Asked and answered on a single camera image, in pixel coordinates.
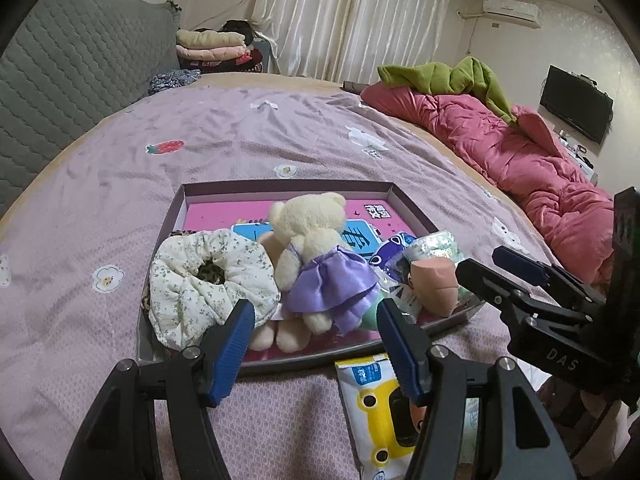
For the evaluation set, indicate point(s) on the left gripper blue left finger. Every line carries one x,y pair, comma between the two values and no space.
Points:
224,348

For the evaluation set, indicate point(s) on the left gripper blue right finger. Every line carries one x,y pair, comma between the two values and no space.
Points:
406,345

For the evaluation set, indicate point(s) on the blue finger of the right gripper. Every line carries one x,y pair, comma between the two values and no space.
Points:
495,284
557,282

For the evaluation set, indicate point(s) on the green makeup sponge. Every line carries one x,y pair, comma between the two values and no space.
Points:
369,320

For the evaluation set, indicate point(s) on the teddy bear pink dress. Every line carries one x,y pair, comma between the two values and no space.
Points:
290,335

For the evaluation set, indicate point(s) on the white floral scrunchie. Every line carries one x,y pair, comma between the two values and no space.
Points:
182,307

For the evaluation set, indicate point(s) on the peach makeup sponge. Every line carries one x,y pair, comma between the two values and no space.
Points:
434,283

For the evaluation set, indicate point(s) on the green floral tissue pack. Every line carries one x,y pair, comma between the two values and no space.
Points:
438,244

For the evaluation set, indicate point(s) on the teddy bear purple dress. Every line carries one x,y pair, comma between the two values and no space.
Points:
323,280

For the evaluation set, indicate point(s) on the leopard print scrunchie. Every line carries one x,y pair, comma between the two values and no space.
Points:
197,252

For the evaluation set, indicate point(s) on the purple cartoon tissue pack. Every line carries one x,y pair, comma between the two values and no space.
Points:
389,257

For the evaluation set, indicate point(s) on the person's right hand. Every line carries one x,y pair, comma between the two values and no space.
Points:
595,431

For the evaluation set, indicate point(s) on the pink quilted comforter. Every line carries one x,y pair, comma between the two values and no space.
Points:
523,160

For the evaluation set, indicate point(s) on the shallow dark cardboard box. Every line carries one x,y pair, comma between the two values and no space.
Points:
375,211

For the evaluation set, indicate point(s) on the pink and blue book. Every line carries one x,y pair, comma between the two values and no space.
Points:
316,283

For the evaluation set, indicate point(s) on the pink patterned bed sheet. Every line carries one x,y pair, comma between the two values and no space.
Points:
79,243

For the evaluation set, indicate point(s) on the green blanket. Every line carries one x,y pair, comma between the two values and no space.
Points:
470,76

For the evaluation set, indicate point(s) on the white air conditioner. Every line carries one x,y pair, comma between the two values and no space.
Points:
513,11

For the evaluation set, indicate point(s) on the dark patterned cloth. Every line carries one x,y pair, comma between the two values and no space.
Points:
173,79

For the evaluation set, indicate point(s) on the stack of folded clothes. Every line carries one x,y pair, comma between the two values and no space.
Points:
236,47

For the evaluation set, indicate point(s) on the white pleated curtain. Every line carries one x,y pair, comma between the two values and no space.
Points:
338,40

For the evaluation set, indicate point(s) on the grey quilted headboard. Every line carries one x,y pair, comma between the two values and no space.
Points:
69,65

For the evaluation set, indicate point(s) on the black wall television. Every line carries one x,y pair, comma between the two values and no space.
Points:
578,103

